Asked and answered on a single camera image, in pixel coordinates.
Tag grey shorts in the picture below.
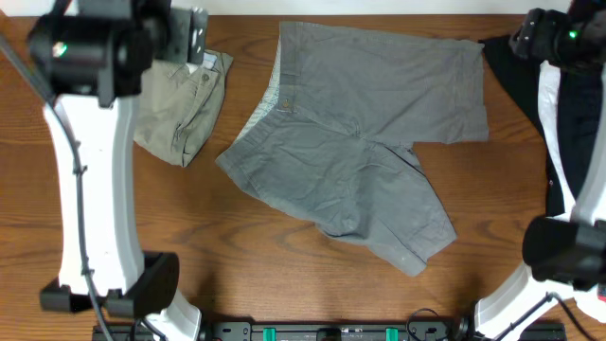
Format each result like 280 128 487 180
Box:
217 22 489 276

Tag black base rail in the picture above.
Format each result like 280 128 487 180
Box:
109 318 567 341

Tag left green clamp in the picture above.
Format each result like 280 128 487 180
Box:
262 328 277 341

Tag black garment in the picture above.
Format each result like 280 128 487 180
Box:
482 36 603 216

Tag right green clamp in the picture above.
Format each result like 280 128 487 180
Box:
385 328 399 341

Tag green clamp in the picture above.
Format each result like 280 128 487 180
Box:
385 328 399 341
262 328 277 341

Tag left black cable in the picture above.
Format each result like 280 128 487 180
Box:
0 32 115 341

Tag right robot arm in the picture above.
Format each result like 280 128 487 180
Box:
451 1 605 340

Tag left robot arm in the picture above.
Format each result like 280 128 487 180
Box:
27 0 212 340

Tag folded khaki shorts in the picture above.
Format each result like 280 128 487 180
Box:
134 49 233 168

